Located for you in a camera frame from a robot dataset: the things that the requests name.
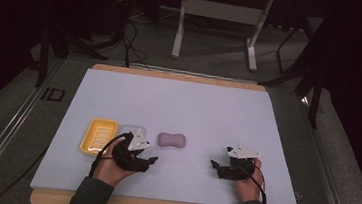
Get yellow soap dish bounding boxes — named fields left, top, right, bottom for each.
left=79, top=116, right=120, bottom=158

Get person's left hand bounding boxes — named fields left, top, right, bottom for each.
left=92, top=139, right=139, bottom=190

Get metal floor rail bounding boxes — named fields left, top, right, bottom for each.
left=288, top=92, right=362, bottom=204
left=0, top=51, right=67, bottom=204

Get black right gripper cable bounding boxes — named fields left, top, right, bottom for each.
left=235, top=162, right=271, bottom=204

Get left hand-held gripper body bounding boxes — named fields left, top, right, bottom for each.
left=109, top=125, right=154, bottom=174

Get black floor cables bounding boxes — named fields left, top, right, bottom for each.
left=117, top=17, right=156, bottom=71

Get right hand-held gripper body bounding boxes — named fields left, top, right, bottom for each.
left=217, top=141, right=262, bottom=184

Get black metal stand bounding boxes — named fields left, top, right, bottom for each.
left=34, top=17, right=112, bottom=95
left=254, top=21, right=332, bottom=131

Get black chair frame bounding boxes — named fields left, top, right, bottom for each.
left=272, top=13, right=324, bottom=78

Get white table mat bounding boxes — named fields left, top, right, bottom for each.
left=29, top=63, right=311, bottom=204

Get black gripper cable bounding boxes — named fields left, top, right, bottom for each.
left=235, top=162, right=271, bottom=204
left=88, top=129, right=131, bottom=182

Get person's right hand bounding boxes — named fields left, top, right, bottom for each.
left=233, top=156, right=265, bottom=204

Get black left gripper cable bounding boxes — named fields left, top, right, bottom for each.
left=88, top=129, right=131, bottom=182

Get purple soap bar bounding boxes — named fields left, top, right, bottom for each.
left=157, top=131, right=188, bottom=150

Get clear plastic tray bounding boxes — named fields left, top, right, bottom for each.
left=117, top=123, right=149, bottom=141

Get white metal table frame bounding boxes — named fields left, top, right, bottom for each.
left=170, top=0, right=275, bottom=74

